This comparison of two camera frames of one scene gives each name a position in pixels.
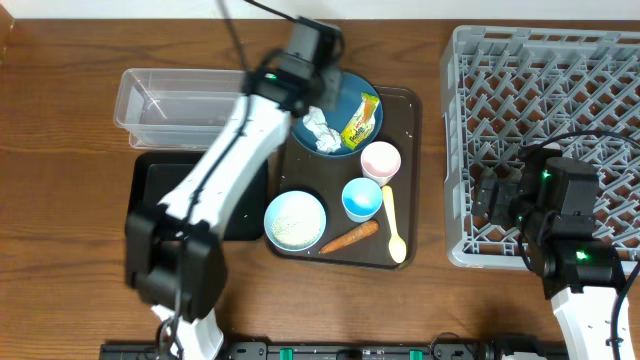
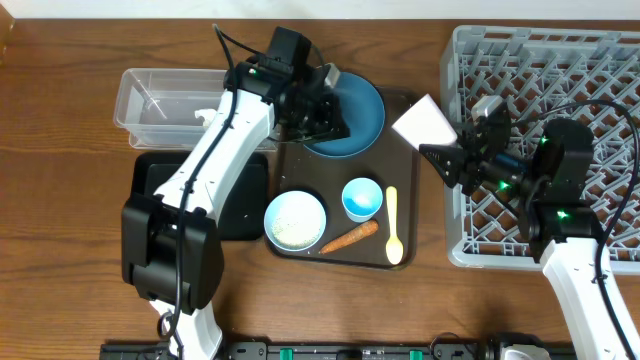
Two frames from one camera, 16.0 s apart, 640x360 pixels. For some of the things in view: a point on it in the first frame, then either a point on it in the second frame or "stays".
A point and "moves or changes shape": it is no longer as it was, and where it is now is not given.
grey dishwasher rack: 572,91 stays
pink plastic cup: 380,161 to 424,123
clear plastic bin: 174,108 stays
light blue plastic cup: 361,198 stays
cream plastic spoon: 397,249 stays
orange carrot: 359,233 stays
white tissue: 326,138 moves or changes shape
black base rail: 333,351 stays
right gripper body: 506,199 to 502,172
